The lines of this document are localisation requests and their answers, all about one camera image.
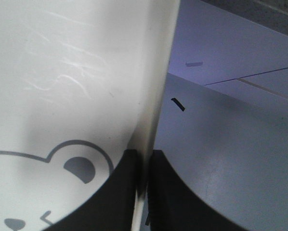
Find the cream bear serving tray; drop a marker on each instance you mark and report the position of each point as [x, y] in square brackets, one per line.
[80, 81]

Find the grey side cabinet doors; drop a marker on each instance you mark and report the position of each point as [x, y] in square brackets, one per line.
[229, 54]

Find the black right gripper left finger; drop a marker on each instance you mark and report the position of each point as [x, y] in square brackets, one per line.
[111, 207]

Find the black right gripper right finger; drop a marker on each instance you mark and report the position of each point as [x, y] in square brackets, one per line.
[172, 206]

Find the small black floor scrap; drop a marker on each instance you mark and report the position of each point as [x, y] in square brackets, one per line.
[178, 104]

